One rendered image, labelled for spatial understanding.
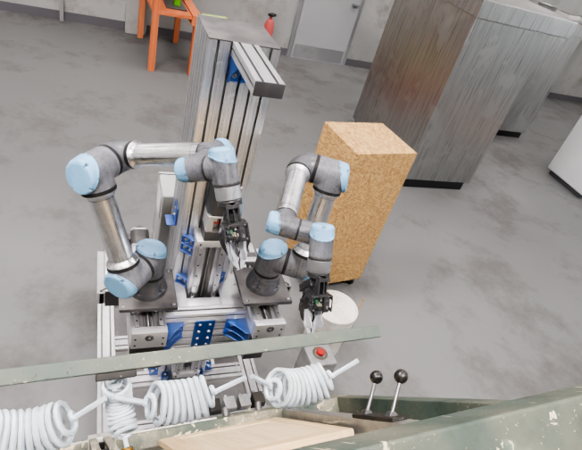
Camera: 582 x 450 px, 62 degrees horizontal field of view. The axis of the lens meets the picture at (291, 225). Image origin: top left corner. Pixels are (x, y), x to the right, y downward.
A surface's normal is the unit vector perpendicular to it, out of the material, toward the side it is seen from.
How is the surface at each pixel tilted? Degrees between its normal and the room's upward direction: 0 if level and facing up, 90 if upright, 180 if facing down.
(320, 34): 90
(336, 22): 90
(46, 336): 0
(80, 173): 83
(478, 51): 90
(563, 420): 34
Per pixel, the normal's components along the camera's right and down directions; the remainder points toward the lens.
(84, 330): 0.25, -0.78
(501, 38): 0.29, 0.62
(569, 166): -0.93, -0.04
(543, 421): 0.39, -0.29
